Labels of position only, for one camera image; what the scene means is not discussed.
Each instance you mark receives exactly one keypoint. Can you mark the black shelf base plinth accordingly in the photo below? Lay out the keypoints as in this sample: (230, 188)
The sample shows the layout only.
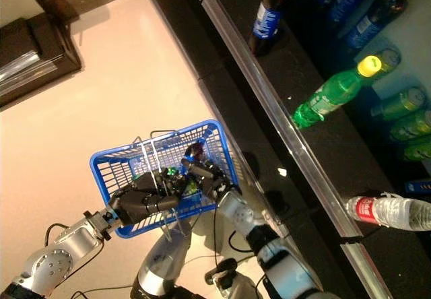
(235, 110)

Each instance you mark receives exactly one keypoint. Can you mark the blue plastic shopping basket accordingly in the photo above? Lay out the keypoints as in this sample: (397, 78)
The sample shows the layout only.
(118, 152)

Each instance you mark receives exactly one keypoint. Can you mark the small white paper scrap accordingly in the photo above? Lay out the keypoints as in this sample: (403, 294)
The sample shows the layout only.
(282, 172)

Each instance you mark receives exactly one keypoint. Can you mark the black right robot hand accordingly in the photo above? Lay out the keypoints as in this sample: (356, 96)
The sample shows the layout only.
(212, 184)

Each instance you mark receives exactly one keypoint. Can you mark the black side display shelf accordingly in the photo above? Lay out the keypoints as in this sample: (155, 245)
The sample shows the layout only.
(33, 43)

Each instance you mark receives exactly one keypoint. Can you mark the blue cookie box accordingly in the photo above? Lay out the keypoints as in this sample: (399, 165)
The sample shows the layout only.
(419, 186)

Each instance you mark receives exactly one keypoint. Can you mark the grey robot left leg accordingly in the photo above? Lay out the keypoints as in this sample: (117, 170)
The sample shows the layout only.
(161, 265)

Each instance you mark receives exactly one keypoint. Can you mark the clear water bottle red cap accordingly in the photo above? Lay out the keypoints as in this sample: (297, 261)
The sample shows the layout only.
(387, 211)

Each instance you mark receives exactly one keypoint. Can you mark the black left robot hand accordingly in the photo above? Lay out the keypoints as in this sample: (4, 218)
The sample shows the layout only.
(141, 201)

